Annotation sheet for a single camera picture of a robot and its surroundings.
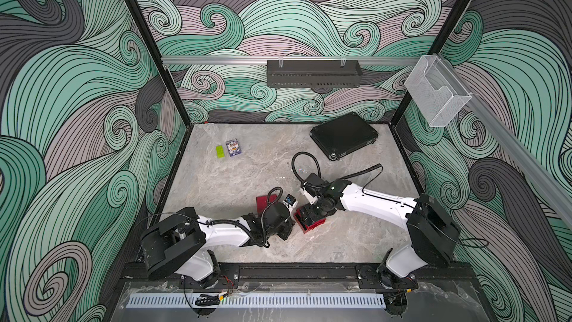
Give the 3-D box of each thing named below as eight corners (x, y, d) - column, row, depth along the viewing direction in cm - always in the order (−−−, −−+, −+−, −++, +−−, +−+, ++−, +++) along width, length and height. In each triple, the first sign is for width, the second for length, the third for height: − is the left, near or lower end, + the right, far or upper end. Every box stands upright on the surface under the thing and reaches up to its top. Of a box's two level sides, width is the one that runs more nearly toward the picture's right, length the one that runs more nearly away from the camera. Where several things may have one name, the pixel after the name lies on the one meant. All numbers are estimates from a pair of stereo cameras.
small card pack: (230, 157, 109) (229, 154, 107) (225, 143, 114) (224, 140, 113) (242, 153, 110) (241, 150, 108) (237, 140, 116) (236, 137, 114)
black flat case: (331, 162, 105) (333, 156, 101) (309, 135, 117) (310, 128, 113) (376, 141, 114) (380, 134, 110) (351, 117, 126) (354, 110, 122)
